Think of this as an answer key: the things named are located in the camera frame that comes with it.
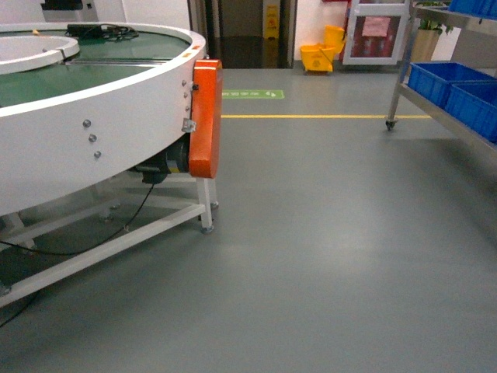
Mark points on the steel shelf cart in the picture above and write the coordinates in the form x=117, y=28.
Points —
x=482, y=20

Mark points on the orange motor cover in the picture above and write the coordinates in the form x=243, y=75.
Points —
x=204, y=148

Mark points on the yellow mop bucket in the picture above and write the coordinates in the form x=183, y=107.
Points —
x=320, y=57

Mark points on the yellow wet floor sign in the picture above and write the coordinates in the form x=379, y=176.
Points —
x=271, y=26

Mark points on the white round conveyor table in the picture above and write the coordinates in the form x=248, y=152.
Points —
x=95, y=138

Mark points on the blue crate on cart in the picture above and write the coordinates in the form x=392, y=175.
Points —
x=432, y=80
x=474, y=104

